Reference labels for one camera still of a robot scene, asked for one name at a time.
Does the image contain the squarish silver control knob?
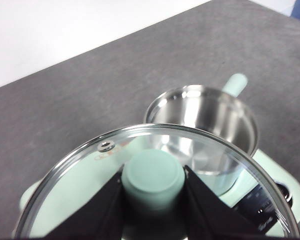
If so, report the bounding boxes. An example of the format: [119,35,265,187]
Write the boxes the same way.
[274,183,295,203]

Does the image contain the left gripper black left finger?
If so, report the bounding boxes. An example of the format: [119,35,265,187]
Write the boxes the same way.
[62,171,125,240]

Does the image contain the mint green breakfast maker base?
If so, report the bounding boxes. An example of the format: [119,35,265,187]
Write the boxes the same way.
[11,139,300,240]

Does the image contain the glass lid with green knob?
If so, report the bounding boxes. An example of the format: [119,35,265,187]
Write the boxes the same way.
[14,123,300,240]

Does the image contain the mint green pot with handle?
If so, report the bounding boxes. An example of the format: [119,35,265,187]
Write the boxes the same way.
[142,72,261,181]

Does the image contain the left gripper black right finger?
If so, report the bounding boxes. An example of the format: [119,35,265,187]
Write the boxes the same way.
[183,164,266,240]

